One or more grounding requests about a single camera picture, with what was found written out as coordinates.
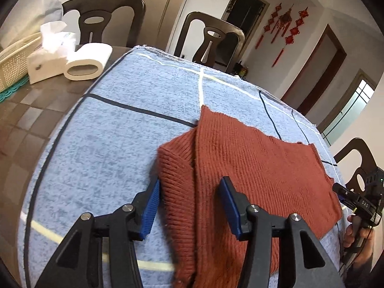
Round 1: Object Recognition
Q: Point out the teal crochet mat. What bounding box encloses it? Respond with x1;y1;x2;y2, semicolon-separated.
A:
0;76;31;103

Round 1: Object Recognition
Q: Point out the brown wooden door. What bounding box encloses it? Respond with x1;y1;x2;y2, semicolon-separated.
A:
281;25;348;116

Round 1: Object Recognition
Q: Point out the red Chinese knot string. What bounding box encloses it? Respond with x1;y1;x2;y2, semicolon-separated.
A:
271;6;310;68
255;2;283;50

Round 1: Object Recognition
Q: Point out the frosted glass window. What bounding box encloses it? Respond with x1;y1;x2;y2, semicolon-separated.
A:
322;79;376;145

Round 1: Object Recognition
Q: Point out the white tissue pack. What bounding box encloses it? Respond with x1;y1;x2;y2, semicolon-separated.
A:
26;22;77;84

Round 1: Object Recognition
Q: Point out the rust brown knit sweater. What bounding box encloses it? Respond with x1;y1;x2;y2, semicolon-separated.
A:
157;105;343;288

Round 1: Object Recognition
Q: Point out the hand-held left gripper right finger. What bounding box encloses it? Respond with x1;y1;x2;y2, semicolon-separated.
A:
218;176;345;288

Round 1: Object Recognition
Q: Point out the dark glass door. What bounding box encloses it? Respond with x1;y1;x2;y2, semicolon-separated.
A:
221;0;268;35

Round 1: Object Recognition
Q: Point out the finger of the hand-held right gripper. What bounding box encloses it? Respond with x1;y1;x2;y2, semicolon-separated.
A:
332;182;360;212

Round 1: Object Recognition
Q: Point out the dark wooden dining chair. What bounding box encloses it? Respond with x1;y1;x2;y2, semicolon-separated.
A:
174;11;246;73
61;0;146;49
333;137;384;194

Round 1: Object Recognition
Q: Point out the person's right hand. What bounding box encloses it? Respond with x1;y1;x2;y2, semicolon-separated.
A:
343;213;376;266

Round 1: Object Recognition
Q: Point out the white toilet paper roll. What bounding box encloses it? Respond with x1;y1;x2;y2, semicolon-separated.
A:
64;43;113;81

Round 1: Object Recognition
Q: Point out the blue checked blanket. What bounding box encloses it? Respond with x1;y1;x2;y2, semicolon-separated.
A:
18;45;345;288

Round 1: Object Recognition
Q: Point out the person's right forearm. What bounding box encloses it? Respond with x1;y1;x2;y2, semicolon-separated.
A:
342;256;375;288

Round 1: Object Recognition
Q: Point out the cream woven plastic basket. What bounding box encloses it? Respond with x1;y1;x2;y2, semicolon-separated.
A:
0;33;42;93

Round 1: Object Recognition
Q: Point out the red Chinese knot ornament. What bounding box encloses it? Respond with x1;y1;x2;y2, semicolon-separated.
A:
270;4;295;45

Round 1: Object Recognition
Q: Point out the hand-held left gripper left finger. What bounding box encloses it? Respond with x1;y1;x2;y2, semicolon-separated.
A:
34;178;162;288

